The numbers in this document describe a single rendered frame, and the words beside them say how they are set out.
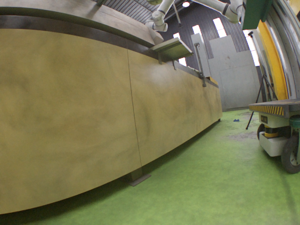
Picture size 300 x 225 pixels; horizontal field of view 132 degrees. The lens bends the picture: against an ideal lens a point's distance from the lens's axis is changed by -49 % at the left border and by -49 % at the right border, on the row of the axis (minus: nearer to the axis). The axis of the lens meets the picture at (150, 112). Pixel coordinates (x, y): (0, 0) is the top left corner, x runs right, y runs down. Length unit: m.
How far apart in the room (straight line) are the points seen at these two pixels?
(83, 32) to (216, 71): 6.21
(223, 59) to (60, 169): 6.57
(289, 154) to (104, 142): 0.78
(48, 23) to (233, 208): 0.94
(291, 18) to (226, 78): 5.60
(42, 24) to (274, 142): 1.13
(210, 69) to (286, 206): 6.37
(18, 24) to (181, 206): 0.89
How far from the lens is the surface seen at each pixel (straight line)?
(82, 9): 0.73
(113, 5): 11.24
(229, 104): 6.21
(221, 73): 6.39
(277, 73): 4.14
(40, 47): 0.54
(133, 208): 0.54
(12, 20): 0.62
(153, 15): 1.17
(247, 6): 1.07
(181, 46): 0.98
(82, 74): 0.52
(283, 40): 1.15
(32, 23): 0.60
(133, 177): 0.71
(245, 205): 0.53
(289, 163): 0.69
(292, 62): 1.09
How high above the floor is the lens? 0.35
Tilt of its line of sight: 1 degrees up
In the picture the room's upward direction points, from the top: 7 degrees counter-clockwise
